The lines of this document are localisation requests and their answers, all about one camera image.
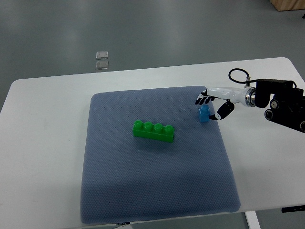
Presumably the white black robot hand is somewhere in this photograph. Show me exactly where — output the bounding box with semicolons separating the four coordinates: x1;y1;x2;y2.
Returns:
195;87;256;120

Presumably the blue single-stud block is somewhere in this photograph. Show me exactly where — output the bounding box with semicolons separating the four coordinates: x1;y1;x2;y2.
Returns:
198;104;210;123

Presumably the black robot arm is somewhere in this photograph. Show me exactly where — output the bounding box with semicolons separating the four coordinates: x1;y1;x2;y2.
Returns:
254;79;305;133

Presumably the green four-stud block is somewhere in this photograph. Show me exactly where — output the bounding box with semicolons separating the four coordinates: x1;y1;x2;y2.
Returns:
132;120;175;143

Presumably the wooden box corner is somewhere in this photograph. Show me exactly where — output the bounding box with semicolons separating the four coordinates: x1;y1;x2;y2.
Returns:
269;0;305;11

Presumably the black table control panel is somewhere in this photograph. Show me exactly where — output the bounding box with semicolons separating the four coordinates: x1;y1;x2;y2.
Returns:
281;205;305;213

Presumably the white table leg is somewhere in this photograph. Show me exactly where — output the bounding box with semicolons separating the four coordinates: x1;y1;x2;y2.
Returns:
245;211;261;229

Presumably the blue-grey fabric mat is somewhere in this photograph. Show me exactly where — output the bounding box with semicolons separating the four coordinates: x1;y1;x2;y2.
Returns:
81;86;240;224

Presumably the upper metal floor plate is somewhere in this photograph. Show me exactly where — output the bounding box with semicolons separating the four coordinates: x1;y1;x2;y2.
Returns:
96;51;109;60

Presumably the black cable loop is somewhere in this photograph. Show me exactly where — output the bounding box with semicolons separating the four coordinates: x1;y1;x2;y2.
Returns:
228;68;252;88

